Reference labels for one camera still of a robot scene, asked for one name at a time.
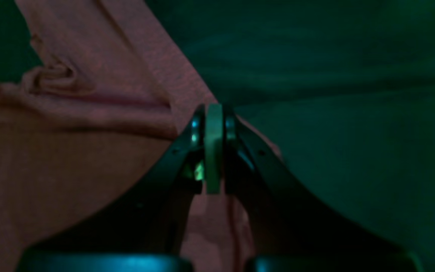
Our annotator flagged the black table cloth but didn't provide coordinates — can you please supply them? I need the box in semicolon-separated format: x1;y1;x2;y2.
0;0;435;272

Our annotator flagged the red long-sleeve shirt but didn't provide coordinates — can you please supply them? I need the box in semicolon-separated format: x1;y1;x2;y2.
0;0;284;272

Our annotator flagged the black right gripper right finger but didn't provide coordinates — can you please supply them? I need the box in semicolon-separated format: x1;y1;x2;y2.
214;104;422;272

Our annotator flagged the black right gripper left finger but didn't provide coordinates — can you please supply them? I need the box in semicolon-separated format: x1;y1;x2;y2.
16;105;205;272

